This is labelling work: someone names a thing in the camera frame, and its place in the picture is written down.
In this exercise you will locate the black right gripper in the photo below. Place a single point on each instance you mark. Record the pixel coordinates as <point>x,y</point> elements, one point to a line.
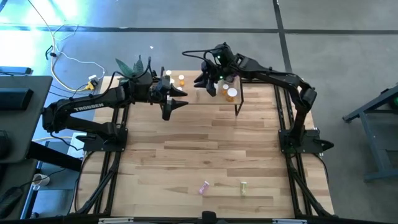
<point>214,70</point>

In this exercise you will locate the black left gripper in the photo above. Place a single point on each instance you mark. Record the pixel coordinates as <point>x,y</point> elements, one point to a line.
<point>161,96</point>

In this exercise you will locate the white opaque plastic bottle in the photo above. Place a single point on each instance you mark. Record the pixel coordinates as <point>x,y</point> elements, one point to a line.
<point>218,87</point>

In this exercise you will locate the small orange vial white cap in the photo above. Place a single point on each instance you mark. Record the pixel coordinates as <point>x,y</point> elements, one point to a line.
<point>181,81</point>

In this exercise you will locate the small amber vial white cap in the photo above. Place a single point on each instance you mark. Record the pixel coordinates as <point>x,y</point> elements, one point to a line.
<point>225,89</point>

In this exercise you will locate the large amber bottle white cap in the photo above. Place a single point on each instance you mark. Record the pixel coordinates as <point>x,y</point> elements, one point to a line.
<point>232,92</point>

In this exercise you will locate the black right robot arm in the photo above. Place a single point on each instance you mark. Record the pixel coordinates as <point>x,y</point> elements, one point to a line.
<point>280,77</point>

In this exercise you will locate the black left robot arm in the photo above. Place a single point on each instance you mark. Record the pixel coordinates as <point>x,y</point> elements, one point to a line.
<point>90,105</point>

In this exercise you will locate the snake plant white pot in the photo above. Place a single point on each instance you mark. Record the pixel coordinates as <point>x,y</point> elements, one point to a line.
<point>124,67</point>

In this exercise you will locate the white box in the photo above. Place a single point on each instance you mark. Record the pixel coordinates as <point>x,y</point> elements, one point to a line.
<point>73,149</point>

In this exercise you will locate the white paper cup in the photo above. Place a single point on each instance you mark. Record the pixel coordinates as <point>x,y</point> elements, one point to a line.
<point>42,180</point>

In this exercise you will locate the black side desk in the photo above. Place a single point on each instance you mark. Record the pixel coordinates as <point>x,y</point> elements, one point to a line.
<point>18,130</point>

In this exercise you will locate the black flat device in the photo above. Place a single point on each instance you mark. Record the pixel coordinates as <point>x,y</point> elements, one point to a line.
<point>15,70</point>

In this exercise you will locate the grey metal table stand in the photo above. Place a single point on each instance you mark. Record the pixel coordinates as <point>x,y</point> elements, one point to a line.
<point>373,143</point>

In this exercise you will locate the wooden shelf black frame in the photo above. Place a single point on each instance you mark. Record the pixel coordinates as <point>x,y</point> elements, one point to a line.
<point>199,101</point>

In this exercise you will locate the black aluminium rig frame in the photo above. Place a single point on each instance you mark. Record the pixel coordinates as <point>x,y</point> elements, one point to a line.
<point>280,118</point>

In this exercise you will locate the silver aluminium bracket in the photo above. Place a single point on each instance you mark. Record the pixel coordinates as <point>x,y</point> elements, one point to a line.
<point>289,221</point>
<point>115,221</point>

